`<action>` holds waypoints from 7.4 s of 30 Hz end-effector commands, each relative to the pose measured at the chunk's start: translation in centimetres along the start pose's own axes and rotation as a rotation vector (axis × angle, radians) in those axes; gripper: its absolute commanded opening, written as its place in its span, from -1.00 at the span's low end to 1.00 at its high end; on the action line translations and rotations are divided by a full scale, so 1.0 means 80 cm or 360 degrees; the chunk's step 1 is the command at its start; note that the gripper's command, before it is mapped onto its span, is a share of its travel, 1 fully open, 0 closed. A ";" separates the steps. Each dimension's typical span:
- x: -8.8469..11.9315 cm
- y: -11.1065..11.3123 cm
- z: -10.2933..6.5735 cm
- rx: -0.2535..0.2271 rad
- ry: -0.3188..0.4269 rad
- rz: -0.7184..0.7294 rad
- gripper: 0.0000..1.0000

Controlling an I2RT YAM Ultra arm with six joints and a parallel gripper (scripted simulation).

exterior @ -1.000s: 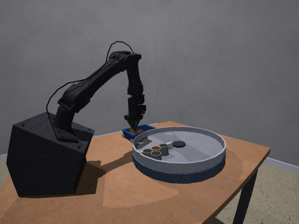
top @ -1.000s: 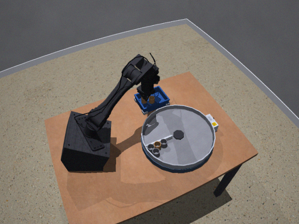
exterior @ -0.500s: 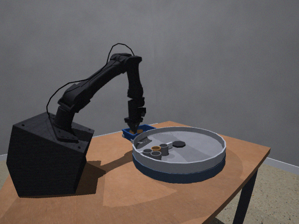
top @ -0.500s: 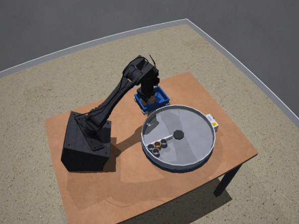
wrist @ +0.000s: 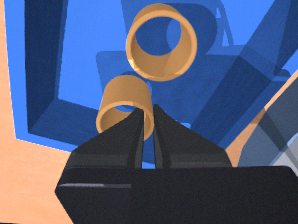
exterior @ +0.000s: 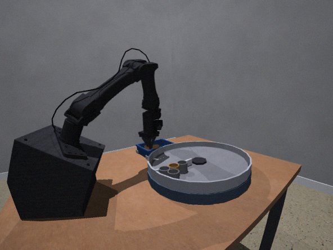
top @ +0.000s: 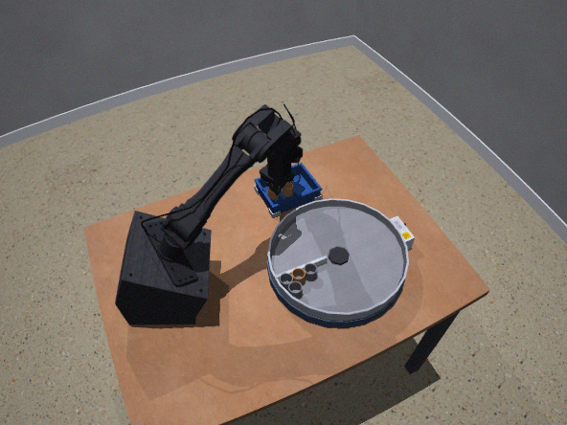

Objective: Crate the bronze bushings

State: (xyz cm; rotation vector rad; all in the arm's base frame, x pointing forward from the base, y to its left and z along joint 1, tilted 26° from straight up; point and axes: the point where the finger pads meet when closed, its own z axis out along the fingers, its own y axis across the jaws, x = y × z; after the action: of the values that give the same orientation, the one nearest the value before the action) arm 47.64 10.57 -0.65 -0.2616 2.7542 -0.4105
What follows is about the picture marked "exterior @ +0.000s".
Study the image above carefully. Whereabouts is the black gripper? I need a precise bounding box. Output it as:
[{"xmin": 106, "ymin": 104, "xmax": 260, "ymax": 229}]
[{"xmin": 138, "ymin": 122, "xmax": 160, "ymax": 149}]

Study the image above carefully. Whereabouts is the grey round turntable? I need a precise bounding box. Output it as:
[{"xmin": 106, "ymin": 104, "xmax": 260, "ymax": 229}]
[{"xmin": 147, "ymin": 141, "xmax": 252, "ymax": 205}]

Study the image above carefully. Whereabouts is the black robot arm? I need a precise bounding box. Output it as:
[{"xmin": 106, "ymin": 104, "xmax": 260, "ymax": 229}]
[{"xmin": 54, "ymin": 59, "xmax": 163, "ymax": 159}]

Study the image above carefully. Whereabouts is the blue open crate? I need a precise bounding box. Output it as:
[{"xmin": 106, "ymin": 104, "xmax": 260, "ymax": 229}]
[{"xmin": 137, "ymin": 139, "xmax": 174, "ymax": 157}]

